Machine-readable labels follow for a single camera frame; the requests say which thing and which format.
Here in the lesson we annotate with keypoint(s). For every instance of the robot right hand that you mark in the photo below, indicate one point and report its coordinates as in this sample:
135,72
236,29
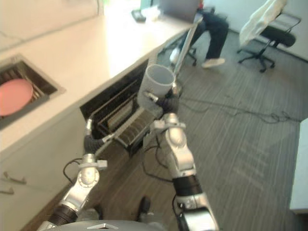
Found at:
168,104

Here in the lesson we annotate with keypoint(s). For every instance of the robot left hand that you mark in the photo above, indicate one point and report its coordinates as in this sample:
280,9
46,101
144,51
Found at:
92,144

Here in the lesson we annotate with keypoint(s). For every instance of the grey cup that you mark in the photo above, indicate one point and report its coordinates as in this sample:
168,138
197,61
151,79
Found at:
154,89

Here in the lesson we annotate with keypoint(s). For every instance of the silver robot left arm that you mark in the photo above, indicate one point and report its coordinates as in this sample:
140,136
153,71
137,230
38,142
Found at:
81,183

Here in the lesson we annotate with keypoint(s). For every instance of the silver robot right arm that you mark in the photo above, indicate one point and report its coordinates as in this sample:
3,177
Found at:
180,156

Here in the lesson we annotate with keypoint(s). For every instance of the built-in dishwasher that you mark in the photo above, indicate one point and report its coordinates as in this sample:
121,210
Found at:
115,96

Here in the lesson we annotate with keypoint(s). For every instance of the steel kitchen sink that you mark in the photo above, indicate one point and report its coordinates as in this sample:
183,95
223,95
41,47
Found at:
36,91

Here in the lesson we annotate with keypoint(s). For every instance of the black swivel chair base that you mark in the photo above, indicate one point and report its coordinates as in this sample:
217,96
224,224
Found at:
187,51

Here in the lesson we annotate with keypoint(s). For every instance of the silver table leg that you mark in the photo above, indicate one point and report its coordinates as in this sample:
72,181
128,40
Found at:
185,45

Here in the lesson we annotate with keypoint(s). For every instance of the grey robot torso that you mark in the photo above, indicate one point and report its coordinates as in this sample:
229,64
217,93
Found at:
103,222

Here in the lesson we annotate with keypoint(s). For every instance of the dark robot foot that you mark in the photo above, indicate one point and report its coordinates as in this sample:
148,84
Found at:
145,204

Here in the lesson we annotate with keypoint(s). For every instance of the person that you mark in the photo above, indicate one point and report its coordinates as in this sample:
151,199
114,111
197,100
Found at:
216,31

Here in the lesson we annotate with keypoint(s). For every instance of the pink plate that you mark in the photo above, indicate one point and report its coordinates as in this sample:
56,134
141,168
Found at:
14,97

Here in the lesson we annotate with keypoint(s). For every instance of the black device on counter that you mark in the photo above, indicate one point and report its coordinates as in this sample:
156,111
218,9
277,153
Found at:
138,15

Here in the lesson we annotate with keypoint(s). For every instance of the grey laptop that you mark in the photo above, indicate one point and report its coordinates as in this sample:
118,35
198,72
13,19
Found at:
178,10

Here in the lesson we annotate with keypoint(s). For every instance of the black office chair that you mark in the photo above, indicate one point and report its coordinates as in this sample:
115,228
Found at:
274,38

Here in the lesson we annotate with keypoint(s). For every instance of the white cloth on chair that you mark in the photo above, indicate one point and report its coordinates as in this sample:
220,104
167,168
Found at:
260,19

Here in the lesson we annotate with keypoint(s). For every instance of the white cabinet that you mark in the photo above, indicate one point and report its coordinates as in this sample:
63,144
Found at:
300,168

